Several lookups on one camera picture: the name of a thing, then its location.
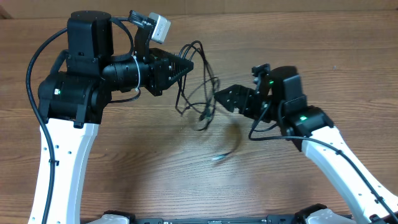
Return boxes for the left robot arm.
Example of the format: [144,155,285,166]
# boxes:
[28,11,193,223]

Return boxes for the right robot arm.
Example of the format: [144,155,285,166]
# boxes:
[214,64,397,223]

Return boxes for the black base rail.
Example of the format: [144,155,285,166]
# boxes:
[133,215,299,224]

